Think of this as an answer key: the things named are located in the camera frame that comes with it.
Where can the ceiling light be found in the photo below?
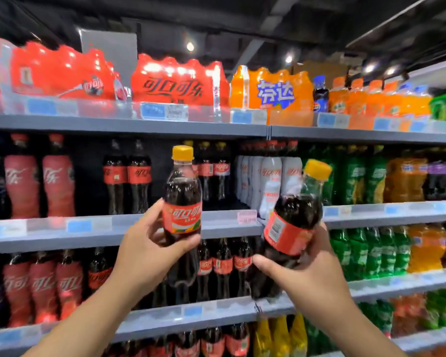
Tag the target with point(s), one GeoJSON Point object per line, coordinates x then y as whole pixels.
{"type": "Point", "coordinates": [369, 68]}
{"type": "Point", "coordinates": [288, 59]}
{"type": "Point", "coordinates": [190, 46]}
{"type": "Point", "coordinates": [390, 70]}

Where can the person's left forearm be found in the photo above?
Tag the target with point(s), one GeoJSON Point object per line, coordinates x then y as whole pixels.
{"type": "Point", "coordinates": [82, 327]}

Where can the person's left hand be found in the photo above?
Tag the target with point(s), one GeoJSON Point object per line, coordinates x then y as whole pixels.
{"type": "Point", "coordinates": [152, 256]}

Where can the person's right hand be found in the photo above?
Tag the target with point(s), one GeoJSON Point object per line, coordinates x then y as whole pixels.
{"type": "Point", "coordinates": [319, 286]}

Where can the red cola multipack round logo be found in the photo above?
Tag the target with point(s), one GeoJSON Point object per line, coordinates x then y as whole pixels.
{"type": "Point", "coordinates": [52, 74]}

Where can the orange soda bottle blue cap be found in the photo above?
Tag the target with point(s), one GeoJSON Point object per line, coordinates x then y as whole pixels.
{"type": "Point", "coordinates": [424, 106]}
{"type": "Point", "coordinates": [407, 106]}

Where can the row of green soda bottles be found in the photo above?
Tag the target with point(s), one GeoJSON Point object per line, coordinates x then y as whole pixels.
{"type": "Point", "coordinates": [372, 253]}

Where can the row of yellow drink bottles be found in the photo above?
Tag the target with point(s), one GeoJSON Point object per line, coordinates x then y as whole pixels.
{"type": "Point", "coordinates": [279, 338]}

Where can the red cola multipack large script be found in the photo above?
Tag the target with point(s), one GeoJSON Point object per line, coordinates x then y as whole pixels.
{"type": "Point", "coordinates": [175, 85]}

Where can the row of small dark cola bottles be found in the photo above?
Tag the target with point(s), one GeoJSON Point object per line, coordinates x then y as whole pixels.
{"type": "Point", "coordinates": [208, 344]}

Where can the row of dark green bottles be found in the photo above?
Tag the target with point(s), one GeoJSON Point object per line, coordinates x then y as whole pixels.
{"type": "Point", "coordinates": [331, 174]}

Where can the large cola bottle blue cap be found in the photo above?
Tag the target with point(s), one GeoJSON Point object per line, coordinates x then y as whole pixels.
{"type": "Point", "coordinates": [321, 100]}

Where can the row of small green bottles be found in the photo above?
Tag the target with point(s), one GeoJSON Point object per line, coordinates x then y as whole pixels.
{"type": "Point", "coordinates": [375, 312]}

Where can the orange soda bottle dark cap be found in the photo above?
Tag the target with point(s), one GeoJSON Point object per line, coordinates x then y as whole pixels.
{"type": "Point", "coordinates": [398, 178]}
{"type": "Point", "coordinates": [418, 178]}

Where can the grey store shelving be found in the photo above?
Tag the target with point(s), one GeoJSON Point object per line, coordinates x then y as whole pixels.
{"type": "Point", "coordinates": [96, 124]}

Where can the orange Fanta multipack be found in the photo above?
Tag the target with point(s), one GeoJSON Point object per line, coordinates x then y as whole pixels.
{"type": "Point", "coordinates": [275, 93]}

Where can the dark cola bottle yellow cap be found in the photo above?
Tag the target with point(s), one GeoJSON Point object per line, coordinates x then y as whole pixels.
{"type": "Point", "coordinates": [182, 212]}
{"type": "Point", "coordinates": [290, 223]}

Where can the grey rectangular panel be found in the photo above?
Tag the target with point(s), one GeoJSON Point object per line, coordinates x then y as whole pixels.
{"type": "Point", "coordinates": [119, 52]}

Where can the red cola bottle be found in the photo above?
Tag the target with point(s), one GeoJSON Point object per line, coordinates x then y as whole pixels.
{"type": "Point", "coordinates": [44, 287]}
{"type": "Point", "coordinates": [21, 182]}
{"type": "Point", "coordinates": [69, 284]}
{"type": "Point", "coordinates": [59, 182]}
{"type": "Point", "coordinates": [18, 290]}

